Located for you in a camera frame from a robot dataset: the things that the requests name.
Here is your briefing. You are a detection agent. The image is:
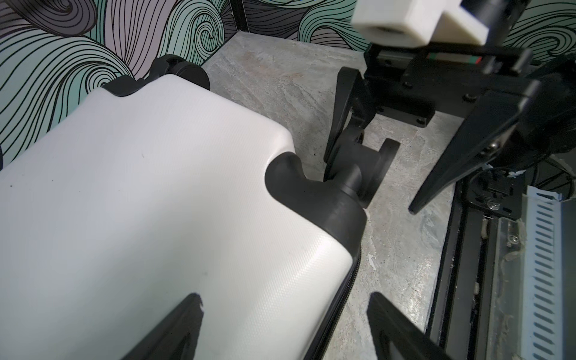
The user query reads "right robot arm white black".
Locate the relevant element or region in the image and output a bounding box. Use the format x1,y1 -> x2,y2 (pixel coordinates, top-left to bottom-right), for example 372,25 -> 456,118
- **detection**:
324,1 -> 575,220

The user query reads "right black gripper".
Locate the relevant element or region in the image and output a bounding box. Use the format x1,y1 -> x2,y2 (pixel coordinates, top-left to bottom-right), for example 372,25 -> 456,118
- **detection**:
323,43 -> 540,215

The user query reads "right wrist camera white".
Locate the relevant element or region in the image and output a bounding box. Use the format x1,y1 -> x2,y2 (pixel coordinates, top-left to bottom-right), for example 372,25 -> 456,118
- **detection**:
351,0 -> 489,49

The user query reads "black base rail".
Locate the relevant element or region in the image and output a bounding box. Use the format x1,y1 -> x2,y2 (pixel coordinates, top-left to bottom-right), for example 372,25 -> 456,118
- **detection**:
424,152 -> 576,360

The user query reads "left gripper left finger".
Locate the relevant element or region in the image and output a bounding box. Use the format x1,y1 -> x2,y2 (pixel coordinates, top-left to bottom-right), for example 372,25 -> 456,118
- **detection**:
123,293 -> 204,360

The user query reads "white hard-shell suitcase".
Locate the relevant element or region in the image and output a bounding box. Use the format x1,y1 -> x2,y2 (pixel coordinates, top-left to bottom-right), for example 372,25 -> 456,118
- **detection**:
0,53 -> 401,360

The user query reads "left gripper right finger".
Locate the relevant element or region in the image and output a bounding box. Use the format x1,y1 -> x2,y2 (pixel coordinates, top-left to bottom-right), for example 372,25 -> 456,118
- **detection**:
367,292 -> 450,359

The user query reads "white slotted cable duct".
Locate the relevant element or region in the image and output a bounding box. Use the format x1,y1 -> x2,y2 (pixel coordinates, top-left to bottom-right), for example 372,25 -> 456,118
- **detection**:
520,186 -> 563,359

